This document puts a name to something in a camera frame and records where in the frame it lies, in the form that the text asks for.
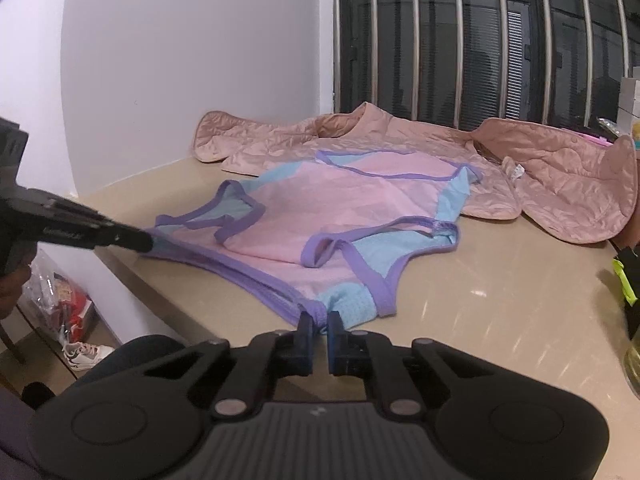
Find plastic bag of snacks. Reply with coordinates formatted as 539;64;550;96
22;252;97;347

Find person's left hand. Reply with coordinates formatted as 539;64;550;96
0;262;32;321

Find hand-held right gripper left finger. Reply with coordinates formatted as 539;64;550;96
142;312;318;418

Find person's dark trousers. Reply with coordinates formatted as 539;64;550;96
0;380;57;480

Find stack of white boxes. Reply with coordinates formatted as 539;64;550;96
616;66;640;136

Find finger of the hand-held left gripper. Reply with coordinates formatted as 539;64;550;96
47;197;151;241
42;227;154;254

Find metal window grille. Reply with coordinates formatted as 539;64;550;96
332;0;636;130

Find pink plastic sheets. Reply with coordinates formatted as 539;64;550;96
580;129;615;147

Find yellow-green and black object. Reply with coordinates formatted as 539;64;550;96
612;246;640;307

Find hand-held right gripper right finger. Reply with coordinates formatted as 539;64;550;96
327;311;501;418

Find white sneaker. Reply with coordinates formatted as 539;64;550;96
62;341;117;372

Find pink quilted jacket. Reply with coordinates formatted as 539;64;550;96
192;101;638;246

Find pink blue purple-trimmed bodysuit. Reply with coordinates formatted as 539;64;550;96
142;150;483;333

